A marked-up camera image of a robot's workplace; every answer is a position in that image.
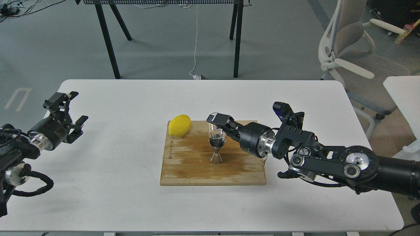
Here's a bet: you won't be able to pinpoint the black metal frame table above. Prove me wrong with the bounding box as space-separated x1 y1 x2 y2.
75 0 252 79

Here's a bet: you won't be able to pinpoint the steel double jigger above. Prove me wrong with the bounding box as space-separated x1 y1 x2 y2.
210 148 222 164

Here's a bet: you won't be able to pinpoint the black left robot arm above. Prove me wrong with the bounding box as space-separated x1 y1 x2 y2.
0 91 88 216

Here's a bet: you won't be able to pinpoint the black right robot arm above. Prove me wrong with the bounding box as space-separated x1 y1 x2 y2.
207 102 420 199

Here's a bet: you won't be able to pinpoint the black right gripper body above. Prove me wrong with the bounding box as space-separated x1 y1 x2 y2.
231 122 275 158

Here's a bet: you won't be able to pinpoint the yellow lemon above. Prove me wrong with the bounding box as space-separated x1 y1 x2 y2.
168 114 191 138

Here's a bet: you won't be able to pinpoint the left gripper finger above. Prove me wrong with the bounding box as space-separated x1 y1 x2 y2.
64 115 89 144
43 91 79 120

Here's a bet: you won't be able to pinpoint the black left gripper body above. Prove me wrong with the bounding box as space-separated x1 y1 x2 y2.
28 113 72 151

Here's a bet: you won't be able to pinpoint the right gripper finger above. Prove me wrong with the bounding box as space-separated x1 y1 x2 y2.
206 113 237 130

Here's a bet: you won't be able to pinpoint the small clear glass cup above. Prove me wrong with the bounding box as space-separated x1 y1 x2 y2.
208 122 226 149

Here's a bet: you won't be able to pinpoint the wooden cutting board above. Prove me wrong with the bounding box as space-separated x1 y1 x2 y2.
160 121 266 186

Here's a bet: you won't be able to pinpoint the white hanging cable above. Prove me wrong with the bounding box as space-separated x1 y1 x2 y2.
189 3 201 80

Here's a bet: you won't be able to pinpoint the black floor cables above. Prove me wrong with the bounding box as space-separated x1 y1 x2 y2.
0 0 68 23

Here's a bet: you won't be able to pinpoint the grey office chair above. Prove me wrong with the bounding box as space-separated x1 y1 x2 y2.
318 0 411 138

